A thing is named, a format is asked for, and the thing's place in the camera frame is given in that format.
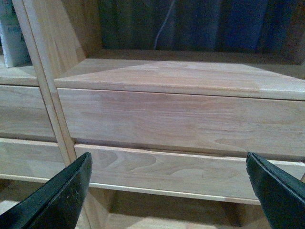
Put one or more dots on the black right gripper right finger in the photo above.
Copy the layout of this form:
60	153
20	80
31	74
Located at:
282	196

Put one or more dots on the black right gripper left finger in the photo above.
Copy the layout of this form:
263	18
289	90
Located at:
55	205

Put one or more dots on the white illustrated paperback book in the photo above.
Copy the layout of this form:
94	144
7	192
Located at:
12	40

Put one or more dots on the wooden bookshelf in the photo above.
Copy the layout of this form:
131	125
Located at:
169	131

